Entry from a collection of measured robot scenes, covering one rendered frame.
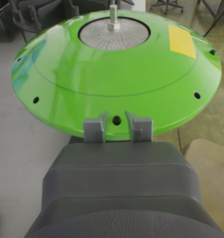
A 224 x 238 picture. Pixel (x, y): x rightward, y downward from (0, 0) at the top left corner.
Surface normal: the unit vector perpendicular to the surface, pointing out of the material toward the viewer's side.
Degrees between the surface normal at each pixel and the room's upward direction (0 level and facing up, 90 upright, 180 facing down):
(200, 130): 0
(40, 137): 0
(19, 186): 0
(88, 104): 23
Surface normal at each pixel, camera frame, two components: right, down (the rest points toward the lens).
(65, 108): -0.19, -0.26
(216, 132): -0.04, -0.62
